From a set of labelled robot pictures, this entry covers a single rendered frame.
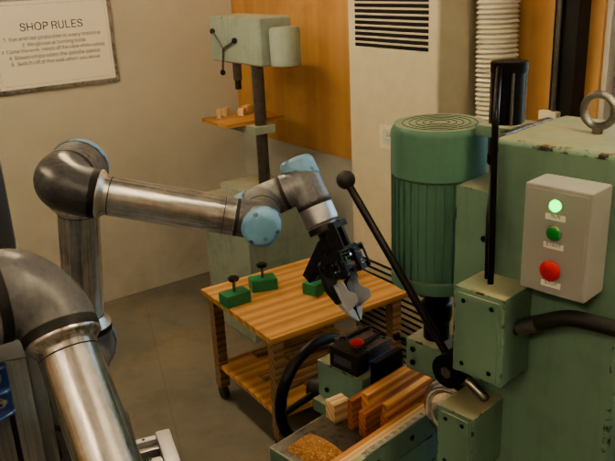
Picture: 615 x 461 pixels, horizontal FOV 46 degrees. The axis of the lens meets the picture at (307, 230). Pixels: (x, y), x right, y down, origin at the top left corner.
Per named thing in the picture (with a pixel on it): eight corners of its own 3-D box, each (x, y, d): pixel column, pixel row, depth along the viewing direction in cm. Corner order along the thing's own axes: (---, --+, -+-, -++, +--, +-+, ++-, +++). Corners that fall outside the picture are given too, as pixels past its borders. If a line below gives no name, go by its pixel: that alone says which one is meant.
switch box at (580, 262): (539, 273, 112) (546, 172, 106) (603, 291, 105) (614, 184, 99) (518, 285, 108) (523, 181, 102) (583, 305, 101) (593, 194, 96)
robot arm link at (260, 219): (19, 159, 131) (287, 205, 137) (37, 145, 142) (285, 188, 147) (15, 219, 135) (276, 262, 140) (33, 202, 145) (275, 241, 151)
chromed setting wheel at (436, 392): (429, 423, 138) (430, 365, 134) (486, 451, 129) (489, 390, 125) (419, 430, 136) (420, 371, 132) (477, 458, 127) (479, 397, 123)
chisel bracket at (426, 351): (426, 360, 154) (426, 324, 151) (483, 384, 145) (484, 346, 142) (404, 374, 150) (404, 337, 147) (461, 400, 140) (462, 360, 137)
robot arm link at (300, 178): (277, 169, 159) (313, 153, 158) (297, 215, 158) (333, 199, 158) (272, 166, 151) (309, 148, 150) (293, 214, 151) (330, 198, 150)
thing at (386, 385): (415, 390, 159) (415, 359, 157) (421, 392, 158) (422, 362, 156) (361, 424, 148) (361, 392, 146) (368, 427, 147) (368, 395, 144)
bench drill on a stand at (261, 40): (278, 286, 435) (261, 10, 382) (344, 322, 388) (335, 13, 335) (208, 310, 409) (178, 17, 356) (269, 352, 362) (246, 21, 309)
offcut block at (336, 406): (341, 410, 153) (340, 392, 152) (350, 416, 151) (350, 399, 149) (326, 416, 151) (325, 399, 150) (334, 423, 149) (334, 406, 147)
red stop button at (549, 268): (541, 276, 105) (542, 257, 103) (560, 282, 102) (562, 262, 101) (537, 278, 104) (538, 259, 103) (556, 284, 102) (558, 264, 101)
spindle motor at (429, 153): (427, 256, 153) (429, 109, 143) (501, 278, 141) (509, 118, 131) (372, 283, 142) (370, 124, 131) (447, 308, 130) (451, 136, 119)
